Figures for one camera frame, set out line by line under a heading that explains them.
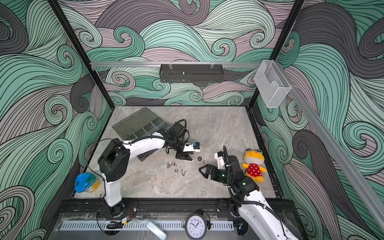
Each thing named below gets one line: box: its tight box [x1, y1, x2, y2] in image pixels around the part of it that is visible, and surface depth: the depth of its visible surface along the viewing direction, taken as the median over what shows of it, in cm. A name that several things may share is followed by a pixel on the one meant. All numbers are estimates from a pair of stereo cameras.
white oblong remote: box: [146, 221, 168, 240], surface depth 66 cm
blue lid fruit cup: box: [74, 172, 100, 193], surface depth 75 cm
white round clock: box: [184, 213, 207, 240], surface depth 68 cm
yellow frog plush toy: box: [241, 148, 268, 183], surface depth 85 cm
